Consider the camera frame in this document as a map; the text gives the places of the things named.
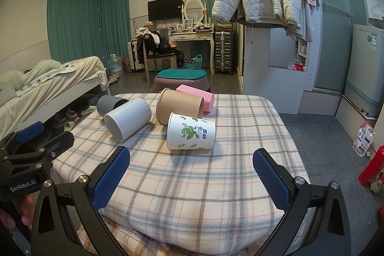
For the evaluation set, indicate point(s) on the white leaf-print paper cup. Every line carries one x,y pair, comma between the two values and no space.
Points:
177,127

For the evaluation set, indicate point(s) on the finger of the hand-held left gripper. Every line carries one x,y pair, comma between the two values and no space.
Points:
30,131
61,142

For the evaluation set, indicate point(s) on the black clothes pile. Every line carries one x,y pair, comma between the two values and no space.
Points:
162,41

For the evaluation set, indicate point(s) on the purple stool with teal cushion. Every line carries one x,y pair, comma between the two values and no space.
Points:
180,79

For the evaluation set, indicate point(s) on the grey hanging garment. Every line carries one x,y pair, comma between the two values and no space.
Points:
306,22

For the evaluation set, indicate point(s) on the white washing machine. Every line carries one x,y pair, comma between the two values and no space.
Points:
366,70

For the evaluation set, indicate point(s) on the white cabinet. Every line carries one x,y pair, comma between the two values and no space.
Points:
270,79

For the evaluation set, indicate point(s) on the white dressing table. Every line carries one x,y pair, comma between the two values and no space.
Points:
192,36

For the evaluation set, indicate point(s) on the clear water jug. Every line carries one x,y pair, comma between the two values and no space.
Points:
115,65

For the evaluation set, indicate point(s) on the wide green curtain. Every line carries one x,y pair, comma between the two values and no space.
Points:
78,22

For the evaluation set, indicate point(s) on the grey sneaker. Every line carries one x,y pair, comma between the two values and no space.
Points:
72,115

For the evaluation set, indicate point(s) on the teal plastic basket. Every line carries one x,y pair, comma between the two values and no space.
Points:
193,64

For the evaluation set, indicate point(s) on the wooden chair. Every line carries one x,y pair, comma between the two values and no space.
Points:
159,58

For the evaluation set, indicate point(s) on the white suitcase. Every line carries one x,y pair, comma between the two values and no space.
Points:
133,58

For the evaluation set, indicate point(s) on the green sandal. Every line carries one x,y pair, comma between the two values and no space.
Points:
88,110

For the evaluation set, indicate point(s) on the plaid table cloth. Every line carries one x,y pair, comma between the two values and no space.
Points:
180,187

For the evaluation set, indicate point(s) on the white plastic packet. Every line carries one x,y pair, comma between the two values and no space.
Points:
363,139

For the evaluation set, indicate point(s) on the oval white mirror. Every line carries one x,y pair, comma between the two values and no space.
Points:
194,8

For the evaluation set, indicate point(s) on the pink foam block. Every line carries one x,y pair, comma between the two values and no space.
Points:
207,101

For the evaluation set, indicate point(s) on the person's left hand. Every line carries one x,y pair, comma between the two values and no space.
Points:
27,211

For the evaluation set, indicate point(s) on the brown paper cup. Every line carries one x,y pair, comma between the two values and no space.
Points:
180,106

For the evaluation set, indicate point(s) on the plain white cup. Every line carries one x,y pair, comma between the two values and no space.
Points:
129,118

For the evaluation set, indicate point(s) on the grey cup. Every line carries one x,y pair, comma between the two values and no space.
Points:
106,104

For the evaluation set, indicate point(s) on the bed with beige bedding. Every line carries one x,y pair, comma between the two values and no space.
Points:
51,85

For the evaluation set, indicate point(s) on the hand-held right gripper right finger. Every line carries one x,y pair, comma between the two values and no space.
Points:
271,184

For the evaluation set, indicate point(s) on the red bottle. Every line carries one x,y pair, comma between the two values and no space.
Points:
370,167

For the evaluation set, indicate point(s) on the black television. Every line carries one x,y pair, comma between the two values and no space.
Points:
165,8

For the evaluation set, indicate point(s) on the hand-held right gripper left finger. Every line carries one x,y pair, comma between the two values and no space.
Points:
110,178

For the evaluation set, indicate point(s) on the dark ribbed suitcase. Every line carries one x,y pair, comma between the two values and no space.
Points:
224,52

